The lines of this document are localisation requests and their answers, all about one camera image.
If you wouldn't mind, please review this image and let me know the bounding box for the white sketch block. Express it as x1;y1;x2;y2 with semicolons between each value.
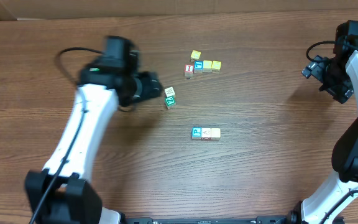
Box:
164;86;176;98

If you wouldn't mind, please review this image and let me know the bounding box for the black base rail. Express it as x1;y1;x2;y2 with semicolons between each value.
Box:
120;215;305;224

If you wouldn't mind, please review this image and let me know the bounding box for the yellow letter K block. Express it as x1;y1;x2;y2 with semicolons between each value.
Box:
211;128;221;140

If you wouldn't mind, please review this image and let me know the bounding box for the blue letter block in row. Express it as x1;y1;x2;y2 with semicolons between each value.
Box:
194;61;203;73

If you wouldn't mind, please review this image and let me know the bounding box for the yellow block in row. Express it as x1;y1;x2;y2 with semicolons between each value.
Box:
203;60;213;73

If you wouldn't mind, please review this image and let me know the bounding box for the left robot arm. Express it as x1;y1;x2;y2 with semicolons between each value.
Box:
25;63;162;224

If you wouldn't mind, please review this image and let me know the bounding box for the blue letter P block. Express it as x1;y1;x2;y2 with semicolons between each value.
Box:
191;127;202;139

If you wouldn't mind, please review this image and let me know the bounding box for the yellow block row end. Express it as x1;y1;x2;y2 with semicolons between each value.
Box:
211;60;222;73

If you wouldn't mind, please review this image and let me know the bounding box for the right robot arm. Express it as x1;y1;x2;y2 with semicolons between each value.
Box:
280;20;358;224

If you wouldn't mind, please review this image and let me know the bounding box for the red letter I block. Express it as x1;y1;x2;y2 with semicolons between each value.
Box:
184;65;194;77

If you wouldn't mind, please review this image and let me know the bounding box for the green letter Z block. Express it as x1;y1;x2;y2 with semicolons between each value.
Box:
165;96;176;110

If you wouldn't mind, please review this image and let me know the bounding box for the yellow block far top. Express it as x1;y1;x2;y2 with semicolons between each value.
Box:
190;50;201;62

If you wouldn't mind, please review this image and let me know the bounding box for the white ice cream block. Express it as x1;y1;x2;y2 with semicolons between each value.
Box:
201;128;211;140

